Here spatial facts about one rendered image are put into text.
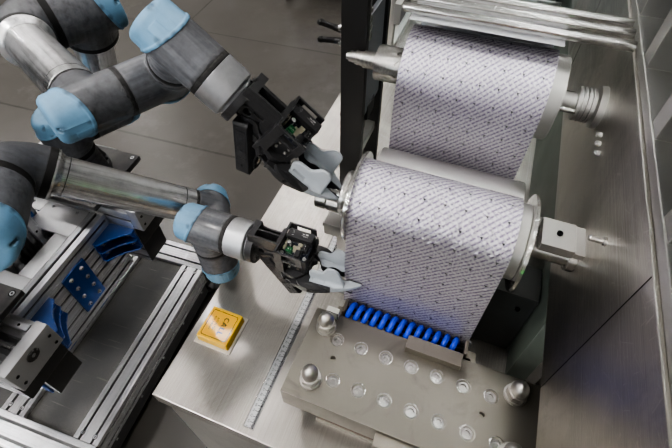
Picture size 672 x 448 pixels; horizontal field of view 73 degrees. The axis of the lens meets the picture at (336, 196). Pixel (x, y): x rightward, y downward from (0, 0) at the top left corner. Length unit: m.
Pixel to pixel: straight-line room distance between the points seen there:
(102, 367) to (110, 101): 1.31
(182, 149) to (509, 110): 2.24
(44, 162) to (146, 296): 1.11
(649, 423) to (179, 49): 0.61
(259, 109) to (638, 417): 0.52
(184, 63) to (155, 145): 2.24
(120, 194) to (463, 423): 0.73
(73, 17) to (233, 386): 0.77
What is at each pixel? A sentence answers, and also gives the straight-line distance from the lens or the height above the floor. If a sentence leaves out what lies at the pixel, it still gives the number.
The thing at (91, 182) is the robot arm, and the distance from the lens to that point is 0.95.
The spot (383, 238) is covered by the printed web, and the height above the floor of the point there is 1.25.
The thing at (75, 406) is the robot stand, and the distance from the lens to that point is 1.86.
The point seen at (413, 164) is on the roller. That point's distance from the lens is 0.81.
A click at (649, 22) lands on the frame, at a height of 1.46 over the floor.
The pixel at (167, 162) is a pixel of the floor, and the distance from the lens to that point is 2.73.
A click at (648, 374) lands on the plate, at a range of 0.47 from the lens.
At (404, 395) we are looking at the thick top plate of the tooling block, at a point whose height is 1.03.
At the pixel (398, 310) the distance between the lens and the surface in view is 0.84.
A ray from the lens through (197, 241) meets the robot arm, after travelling 0.87.
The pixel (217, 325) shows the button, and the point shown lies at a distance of 0.99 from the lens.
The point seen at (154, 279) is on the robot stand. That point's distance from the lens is 1.98.
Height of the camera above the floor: 1.79
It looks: 49 degrees down
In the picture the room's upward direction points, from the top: straight up
